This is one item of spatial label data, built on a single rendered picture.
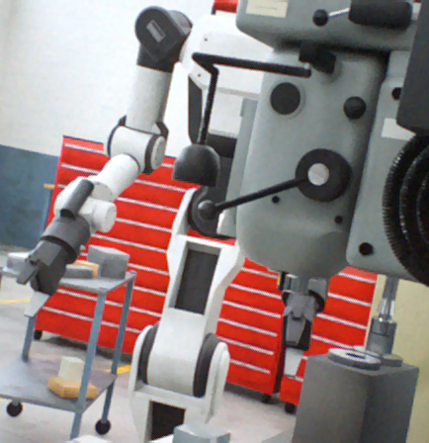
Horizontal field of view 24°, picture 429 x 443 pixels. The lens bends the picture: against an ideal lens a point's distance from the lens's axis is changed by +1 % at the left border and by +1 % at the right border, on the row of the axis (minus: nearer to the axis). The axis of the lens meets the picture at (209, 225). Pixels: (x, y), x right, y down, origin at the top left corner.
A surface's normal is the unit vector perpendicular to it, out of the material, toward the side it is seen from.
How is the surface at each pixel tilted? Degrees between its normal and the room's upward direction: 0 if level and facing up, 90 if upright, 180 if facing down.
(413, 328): 90
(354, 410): 90
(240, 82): 90
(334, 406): 90
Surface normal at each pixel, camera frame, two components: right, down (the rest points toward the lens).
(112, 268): 0.47, 0.14
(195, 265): -0.20, -0.16
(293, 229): -0.46, 0.29
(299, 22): -0.42, -0.03
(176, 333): -0.14, -0.39
